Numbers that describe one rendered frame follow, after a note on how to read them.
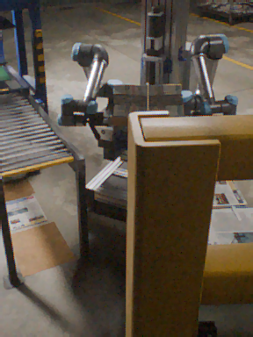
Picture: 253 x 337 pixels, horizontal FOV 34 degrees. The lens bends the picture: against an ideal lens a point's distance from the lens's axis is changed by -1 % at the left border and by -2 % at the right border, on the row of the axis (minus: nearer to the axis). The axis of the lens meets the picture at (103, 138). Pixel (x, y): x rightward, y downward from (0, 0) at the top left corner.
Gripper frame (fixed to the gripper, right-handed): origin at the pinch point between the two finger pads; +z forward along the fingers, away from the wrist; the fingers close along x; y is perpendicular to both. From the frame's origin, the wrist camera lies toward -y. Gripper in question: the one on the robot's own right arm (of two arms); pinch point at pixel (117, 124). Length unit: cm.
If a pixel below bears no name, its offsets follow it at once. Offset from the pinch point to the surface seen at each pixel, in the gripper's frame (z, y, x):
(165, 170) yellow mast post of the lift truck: 14, 12, -205
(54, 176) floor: -62, -58, 121
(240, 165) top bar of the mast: 22, 12, -202
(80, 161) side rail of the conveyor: -21.6, -21.6, -4.2
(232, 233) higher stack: 38, -18, -136
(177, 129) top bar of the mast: 15, 16, -202
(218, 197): 44, -22, -83
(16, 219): -81, -80, 61
